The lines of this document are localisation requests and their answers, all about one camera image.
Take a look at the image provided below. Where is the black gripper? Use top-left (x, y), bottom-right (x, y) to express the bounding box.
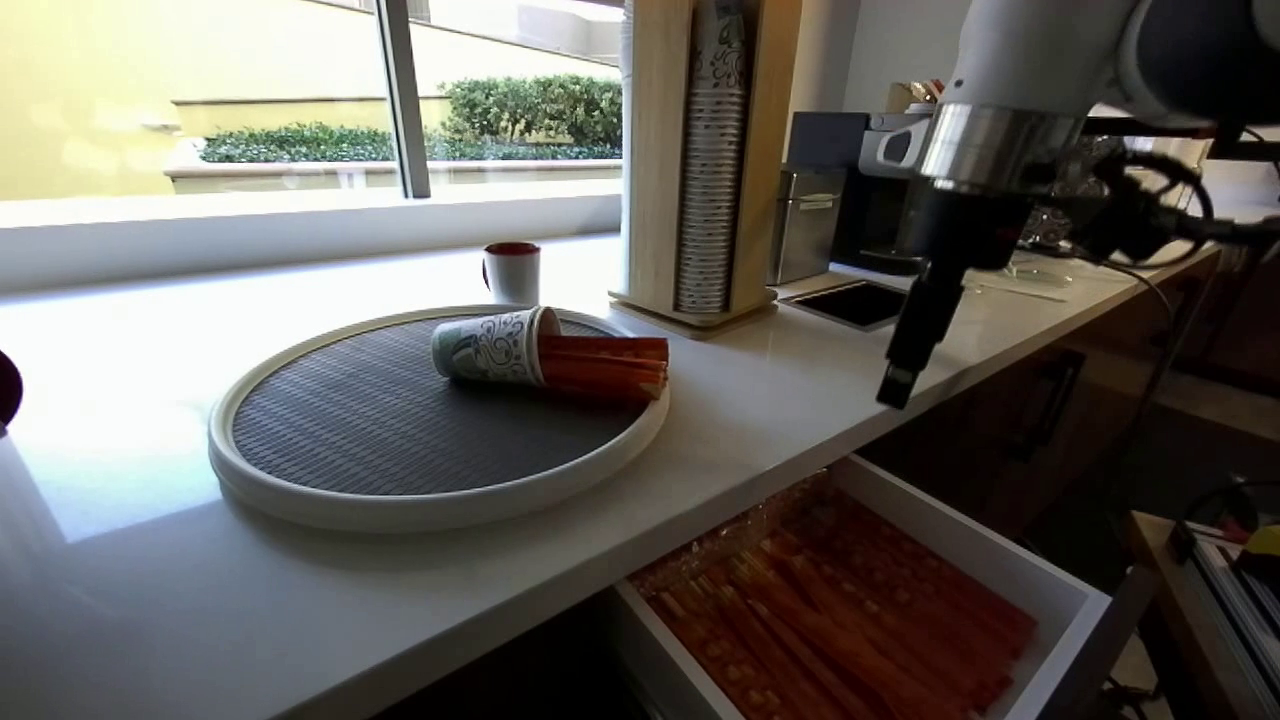
top-left (872, 181), bottom-right (1035, 411)

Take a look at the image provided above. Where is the printed white paper cup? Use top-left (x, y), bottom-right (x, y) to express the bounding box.
top-left (427, 305), bottom-right (561, 393)

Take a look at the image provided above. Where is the wooden cup dispenser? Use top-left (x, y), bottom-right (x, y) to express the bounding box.
top-left (610, 0), bottom-right (807, 331)

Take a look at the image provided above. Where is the white open drawer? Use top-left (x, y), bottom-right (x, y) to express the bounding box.
top-left (610, 451), bottom-right (1115, 720)

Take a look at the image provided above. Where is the steel framed counter trash opening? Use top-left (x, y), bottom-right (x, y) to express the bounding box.
top-left (791, 276), bottom-right (910, 331)

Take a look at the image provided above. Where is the dark brown cabinet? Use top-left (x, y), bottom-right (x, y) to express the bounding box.
top-left (863, 244), bottom-right (1234, 537)

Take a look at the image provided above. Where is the silver black counter appliance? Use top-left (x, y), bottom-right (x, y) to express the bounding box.
top-left (771, 108), bottom-right (877, 290)

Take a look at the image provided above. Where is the stack of printed paper cups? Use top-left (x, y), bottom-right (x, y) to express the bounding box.
top-left (673, 0), bottom-right (751, 321)

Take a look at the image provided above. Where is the pile of brown stick packets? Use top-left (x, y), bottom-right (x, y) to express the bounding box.
top-left (627, 477), bottom-right (1040, 720)

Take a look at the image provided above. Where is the brown stick packet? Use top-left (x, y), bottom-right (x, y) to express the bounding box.
top-left (537, 354), bottom-right (673, 395)

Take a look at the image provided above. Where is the white mug red interior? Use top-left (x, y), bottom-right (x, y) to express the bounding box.
top-left (475, 238), bottom-right (548, 313)

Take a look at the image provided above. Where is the green hedge outside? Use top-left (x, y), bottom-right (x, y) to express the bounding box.
top-left (195, 73), bottom-right (627, 169)

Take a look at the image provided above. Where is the round white turntable grey mat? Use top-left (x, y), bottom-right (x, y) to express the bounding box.
top-left (205, 300), bottom-right (676, 541)

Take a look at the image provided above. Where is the grey window mullion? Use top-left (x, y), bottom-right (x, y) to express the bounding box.
top-left (373, 0), bottom-right (437, 204)

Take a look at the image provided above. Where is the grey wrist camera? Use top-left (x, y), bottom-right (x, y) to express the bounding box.
top-left (857, 115), bottom-right (937, 176)

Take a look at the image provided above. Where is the black cable bundle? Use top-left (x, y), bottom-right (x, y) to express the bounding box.
top-left (1065, 115), bottom-right (1280, 276)

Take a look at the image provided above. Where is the metal frame rail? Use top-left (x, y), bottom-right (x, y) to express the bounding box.
top-left (1170, 512), bottom-right (1280, 698)

